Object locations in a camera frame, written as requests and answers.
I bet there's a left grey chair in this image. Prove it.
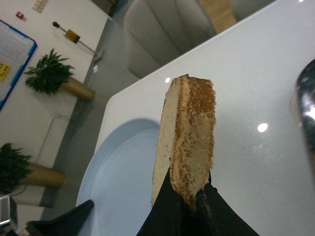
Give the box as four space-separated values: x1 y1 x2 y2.
124 0 217 78

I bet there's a lower plant in gold pot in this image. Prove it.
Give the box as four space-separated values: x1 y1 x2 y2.
0 143 65 194

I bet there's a light blue plate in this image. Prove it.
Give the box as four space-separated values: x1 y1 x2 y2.
77 119 159 236

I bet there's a grey chair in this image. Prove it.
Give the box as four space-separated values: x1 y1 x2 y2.
124 0 217 78
230 0 275 22

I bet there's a plant in gold pot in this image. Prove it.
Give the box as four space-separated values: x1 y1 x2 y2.
0 143 65 194
24 49 95 102

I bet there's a blue framed board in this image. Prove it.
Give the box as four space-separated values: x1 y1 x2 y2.
0 21 37 108

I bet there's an upper plant in gold pot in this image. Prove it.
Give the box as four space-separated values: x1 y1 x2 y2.
24 49 95 102

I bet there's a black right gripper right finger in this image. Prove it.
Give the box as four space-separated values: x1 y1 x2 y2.
195 171 258 236

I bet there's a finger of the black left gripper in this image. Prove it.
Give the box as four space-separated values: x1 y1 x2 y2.
26 200 94 236

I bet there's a cream and chrome toaster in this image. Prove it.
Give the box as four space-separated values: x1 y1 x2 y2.
289 60 315 177

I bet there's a yellow black wall device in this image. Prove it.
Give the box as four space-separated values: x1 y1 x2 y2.
52 21 96 55

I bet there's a bread slice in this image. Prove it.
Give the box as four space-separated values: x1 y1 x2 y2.
151 74 217 212

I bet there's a right grey chair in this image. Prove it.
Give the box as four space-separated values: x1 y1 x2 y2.
230 0 275 22

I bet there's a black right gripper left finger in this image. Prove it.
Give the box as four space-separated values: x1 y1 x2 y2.
137 171 197 236

